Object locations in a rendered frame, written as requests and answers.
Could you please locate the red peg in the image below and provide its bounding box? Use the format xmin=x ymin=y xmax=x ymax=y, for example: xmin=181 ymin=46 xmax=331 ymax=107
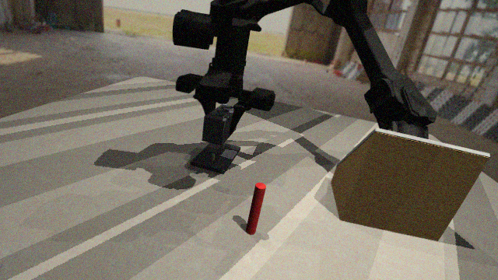
xmin=246 ymin=183 xmax=266 ymax=235

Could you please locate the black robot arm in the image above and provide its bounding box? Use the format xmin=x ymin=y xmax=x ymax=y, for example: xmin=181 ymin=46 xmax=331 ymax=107
xmin=173 ymin=0 xmax=437 ymax=139

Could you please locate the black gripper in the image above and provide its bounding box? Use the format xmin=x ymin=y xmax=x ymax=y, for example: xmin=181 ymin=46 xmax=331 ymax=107
xmin=175 ymin=52 xmax=275 ymax=135

